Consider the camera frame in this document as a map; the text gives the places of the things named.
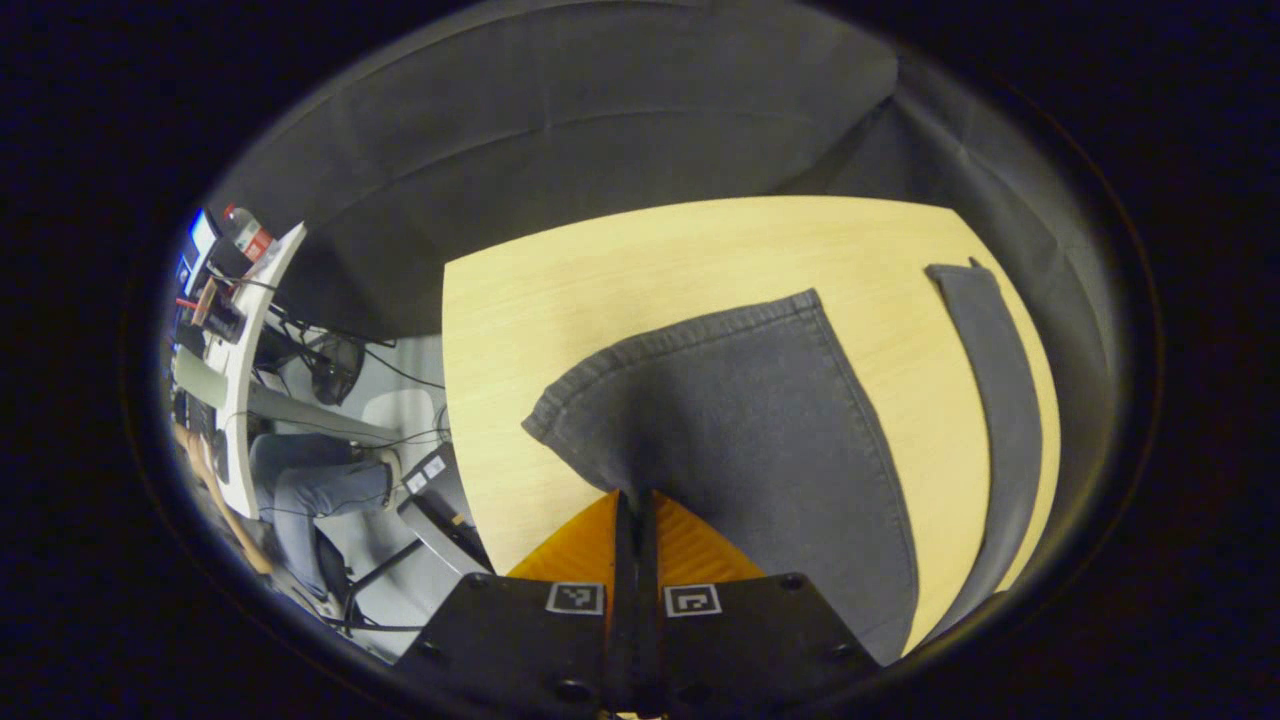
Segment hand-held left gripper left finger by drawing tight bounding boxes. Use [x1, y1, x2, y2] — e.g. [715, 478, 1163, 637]
[395, 490, 638, 716]

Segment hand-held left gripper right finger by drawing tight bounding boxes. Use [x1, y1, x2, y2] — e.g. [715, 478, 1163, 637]
[637, 490, 886, 716]

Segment black jeans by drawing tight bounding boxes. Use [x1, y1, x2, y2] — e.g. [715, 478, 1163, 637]
[522, 258, 1044, 666]

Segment black device with white labels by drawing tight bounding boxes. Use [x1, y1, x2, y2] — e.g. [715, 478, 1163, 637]
[398, 445, 496, 576]

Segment black fan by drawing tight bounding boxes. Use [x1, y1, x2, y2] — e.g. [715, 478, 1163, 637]
[305, 330, 366, 406]

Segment white desk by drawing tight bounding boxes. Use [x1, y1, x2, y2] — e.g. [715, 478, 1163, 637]
[172, 222, 401, 521]

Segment black backdrop cloth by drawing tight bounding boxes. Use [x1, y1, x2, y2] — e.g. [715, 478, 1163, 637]
[200, 0, 1131, 611]

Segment bottle with red label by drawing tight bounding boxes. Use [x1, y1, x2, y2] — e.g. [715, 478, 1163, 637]
[222, 205, 273, 263]

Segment computer monitor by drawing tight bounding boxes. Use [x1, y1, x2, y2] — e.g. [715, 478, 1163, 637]
[183, 208, 221, 291]

